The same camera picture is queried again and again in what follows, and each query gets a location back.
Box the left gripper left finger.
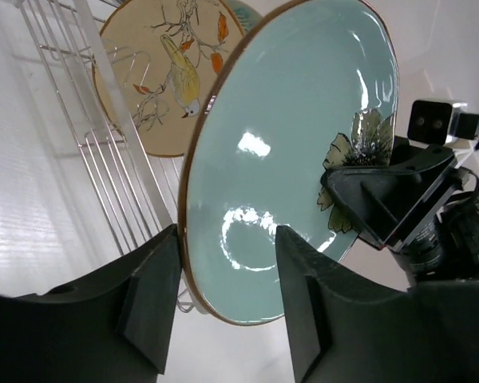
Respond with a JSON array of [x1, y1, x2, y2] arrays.
[[18, 225, 181, 375]]

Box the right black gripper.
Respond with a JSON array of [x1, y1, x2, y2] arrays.
[[321, 136, 470, 251]]

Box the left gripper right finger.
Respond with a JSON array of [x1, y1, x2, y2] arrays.
[[274, 225, 408, 382]]

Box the teal flower plate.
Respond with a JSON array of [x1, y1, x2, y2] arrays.
[[178, 1, 398, 326]]

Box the red and teal plate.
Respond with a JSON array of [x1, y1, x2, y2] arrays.
[[226, 0, 263, 32]]

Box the beige bird painted plate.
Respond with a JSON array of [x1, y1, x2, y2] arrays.
[[100, 0, 246, 157]]

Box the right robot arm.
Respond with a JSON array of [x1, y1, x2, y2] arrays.
[[321, 137, 479, 284]]

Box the silver wire dish rack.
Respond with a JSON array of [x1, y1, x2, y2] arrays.
[[17, 1, 179, 255]]

